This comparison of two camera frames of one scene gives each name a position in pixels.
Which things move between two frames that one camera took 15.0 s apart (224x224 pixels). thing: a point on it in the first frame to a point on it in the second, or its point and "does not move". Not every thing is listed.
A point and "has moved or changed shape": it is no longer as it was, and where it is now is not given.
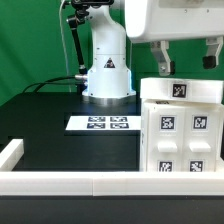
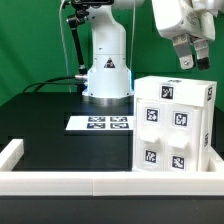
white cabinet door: (167, 139) to (150, 135)
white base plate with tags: (106, 123) does not move
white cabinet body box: (180, 136) has moved or changed shape
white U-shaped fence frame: (73, 183) does not move
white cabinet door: (200, 139) to (182, 137)
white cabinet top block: (186, 90) has moved or changed shape
